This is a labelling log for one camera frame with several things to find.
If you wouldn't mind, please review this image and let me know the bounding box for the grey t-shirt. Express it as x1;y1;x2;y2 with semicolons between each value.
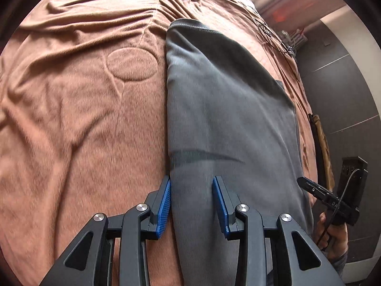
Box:
166;19;313;285

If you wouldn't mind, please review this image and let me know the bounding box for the white bedside table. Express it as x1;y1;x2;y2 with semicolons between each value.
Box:
280;29;307;50

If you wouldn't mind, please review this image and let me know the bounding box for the person's right hand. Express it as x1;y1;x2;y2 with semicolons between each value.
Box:
314;212;348;261

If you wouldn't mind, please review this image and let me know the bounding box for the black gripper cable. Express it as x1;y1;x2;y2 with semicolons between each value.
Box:
315;168;362;251

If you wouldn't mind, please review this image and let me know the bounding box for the folded brown clothes stack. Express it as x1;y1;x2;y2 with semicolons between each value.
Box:
309;114;335;192

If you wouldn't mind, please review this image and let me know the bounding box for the black cable on bed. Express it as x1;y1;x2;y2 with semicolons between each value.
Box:
254;17;302;82

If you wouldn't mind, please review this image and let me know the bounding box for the right pink curtain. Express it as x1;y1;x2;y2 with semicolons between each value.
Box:
254;0;346;32

